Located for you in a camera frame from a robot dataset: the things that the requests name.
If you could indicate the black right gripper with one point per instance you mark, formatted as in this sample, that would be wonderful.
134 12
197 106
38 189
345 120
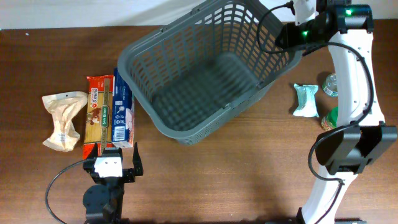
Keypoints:
288 33

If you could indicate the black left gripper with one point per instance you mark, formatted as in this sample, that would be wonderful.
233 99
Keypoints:
130 175

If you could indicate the orange spaghetti packet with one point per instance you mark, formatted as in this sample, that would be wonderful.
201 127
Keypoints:
98 128

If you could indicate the blue cardboard food box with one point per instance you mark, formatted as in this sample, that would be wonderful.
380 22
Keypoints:
122 128

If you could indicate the beige paper pouch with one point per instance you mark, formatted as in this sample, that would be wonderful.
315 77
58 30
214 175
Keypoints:
64 107

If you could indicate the grey plastic shopping basket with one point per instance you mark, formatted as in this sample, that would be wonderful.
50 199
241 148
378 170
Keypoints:
205 68

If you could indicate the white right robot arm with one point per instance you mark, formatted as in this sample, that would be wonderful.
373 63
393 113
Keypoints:
361 135

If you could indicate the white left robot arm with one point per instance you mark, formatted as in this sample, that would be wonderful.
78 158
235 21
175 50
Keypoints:
104 200

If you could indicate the silver tin can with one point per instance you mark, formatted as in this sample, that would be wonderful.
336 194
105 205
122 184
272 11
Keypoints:
330 85

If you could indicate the teal white snack packet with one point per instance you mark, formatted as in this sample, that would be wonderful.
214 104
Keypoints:
306 101

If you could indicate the green lid glass jar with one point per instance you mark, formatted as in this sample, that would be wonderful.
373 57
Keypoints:
329 121

